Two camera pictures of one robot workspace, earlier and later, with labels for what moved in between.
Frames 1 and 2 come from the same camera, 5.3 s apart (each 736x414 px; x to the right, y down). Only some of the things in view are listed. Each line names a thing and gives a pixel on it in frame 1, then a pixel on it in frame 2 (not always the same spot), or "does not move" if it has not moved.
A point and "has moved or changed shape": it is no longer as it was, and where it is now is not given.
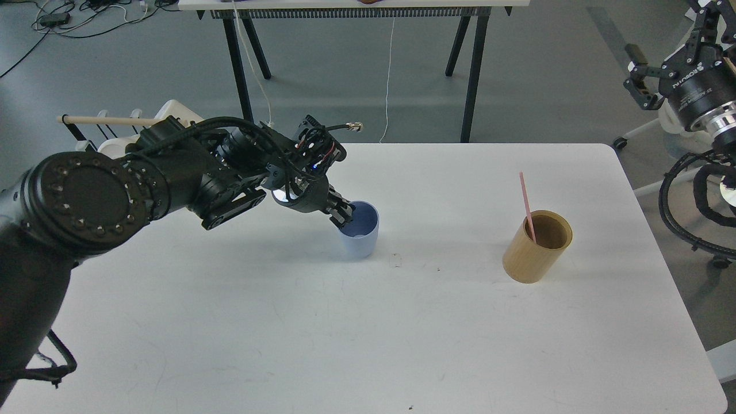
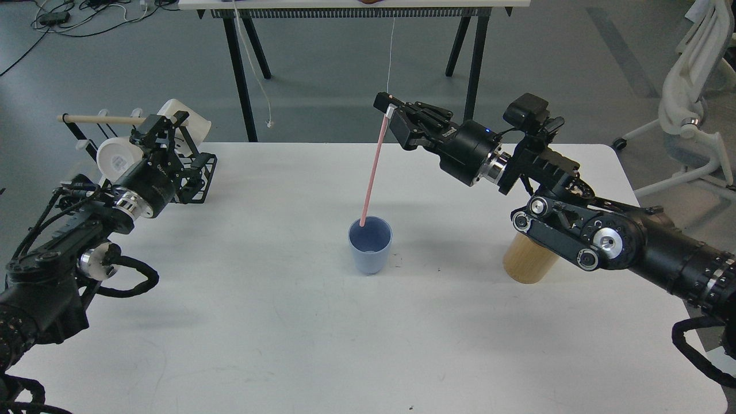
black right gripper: [695, 77] to [464, 150]
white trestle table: [476, 14] does not move
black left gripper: [312, 194] to [151, 186]
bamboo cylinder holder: [528, 263] does not move
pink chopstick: [521, 177] has moved or changed shape
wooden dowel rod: [109, 120] does not move
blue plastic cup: [359, 239] has moved or changed shape
